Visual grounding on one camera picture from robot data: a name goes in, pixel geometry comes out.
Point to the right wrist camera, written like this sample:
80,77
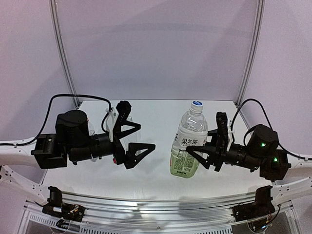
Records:
224,131

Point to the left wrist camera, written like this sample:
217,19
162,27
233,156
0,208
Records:
115,117

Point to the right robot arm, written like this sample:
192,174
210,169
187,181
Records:
261,153

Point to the clear crushed plastic bottle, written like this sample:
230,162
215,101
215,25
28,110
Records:
134,137

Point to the aluminium frame post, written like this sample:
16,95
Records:
252,51
60,46

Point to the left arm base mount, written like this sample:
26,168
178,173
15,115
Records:
66,212

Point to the front aluminium rail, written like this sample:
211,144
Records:
120,216

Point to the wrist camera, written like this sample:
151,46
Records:
115,117
224,131

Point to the blue white tea cap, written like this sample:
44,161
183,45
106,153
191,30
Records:
196,104

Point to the white label bottle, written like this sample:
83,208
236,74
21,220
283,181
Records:
192,131

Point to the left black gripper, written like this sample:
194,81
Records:
119,140

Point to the left aluminium frame post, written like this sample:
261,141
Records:
60,46

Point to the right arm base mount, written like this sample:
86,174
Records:
261,206

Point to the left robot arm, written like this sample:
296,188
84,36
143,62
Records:
71,142

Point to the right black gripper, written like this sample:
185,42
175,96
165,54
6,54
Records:
220,158

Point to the right aluminium frame post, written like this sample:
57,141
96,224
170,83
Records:
252,51

